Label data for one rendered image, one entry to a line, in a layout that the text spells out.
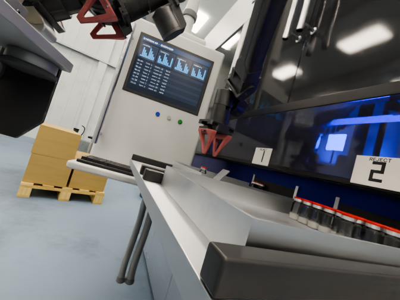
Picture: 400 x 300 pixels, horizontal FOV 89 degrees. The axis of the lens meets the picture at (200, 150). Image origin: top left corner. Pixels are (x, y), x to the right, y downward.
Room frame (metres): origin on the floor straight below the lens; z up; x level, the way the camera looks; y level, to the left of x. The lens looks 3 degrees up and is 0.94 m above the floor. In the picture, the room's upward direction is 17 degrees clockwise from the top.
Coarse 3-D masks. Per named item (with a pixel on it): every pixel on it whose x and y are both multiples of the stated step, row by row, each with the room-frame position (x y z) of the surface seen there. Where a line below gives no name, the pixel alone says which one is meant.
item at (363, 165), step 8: (360, 160) 0.42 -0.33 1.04; (368, 160) 0.40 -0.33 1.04; (376, 160) 0.39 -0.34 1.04; (384, 160) 0.38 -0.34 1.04; (392, 160) 0.37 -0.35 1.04; (360, 168) 0.41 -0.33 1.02; (368, 168) 0.40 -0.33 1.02; (376, 168) 0.39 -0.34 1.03; (392, 168) 0.37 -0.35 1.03; (352, 176) 0.42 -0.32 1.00; (360, 176) 0.41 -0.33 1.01; (368, 176) 0.40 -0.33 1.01; (376, 176) 0.38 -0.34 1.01; (384, 176) 0.37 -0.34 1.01; (392, 176) 0.36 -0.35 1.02; (360, 184) 0.41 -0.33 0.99; (368, 184) 0.39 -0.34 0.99; (376, 184) 0.38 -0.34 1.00; (384, 184) 0.37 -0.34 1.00; (392, 184) 0.36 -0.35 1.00
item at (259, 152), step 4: (256, 148) 0.74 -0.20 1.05; (260, 148) 0.72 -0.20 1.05; (264, 148) 0.70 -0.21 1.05; (268, 148) 0.68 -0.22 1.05; (256, 152) 0.73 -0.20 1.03; (260, 152) 0.71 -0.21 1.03; (268, 152) 0.67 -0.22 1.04; (256, 156) 0.73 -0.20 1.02; (260, 156) 0.71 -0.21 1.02; (264, 156) 0.69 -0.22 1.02; (268, 156) 0.67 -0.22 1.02; (252, 160) 0.74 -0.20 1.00; (256, 160) 0.72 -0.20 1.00; (260, 160) 0.70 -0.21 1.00; (264, 160) 0.68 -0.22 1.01; (268, 160) 0.66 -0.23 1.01; (260, 164) 0.69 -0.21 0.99; (264, 164) 0.68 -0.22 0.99
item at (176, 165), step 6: (174, 162) 0.71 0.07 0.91; (180, 168) 0.63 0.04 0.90; (186, 168) 0.59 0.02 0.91; (192, 168) 0.75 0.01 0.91; (198, 168) 0.76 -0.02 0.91; (204, 174) 0.49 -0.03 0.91; (210, 174) 0.78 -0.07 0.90; (216, 174) 0.79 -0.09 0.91; (222, 180) 0.51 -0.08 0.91; (228, 180) 0.51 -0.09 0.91; (234, 180) 0.82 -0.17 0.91; (240, 180) 0.83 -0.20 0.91; (246, 186) 0.53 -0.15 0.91; (264, 192) 0.56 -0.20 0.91; (270, 192) 0.56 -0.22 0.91; (288, 198) 0.59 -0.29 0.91
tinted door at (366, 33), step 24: (336, 0) 0.59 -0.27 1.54; (360, 0) 0.52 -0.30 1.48; (384, 0) 0.46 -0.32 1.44; (312, 24) 0.65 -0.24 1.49; (336, 24) 0.57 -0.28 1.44; (360, 24) 0.50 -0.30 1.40; (384, 24) 0.45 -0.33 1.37; (312, 48) 0.63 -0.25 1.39; (336, 48) 0.55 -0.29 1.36; (360, 48) 0.49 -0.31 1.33; (384, 48) 0.44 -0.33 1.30; (312, 72) 0.60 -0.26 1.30; (336, 72) 0.53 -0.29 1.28; (360, 72) 0.47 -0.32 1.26; (384, 72) 0.42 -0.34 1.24; (312, 96) 0.58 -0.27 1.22
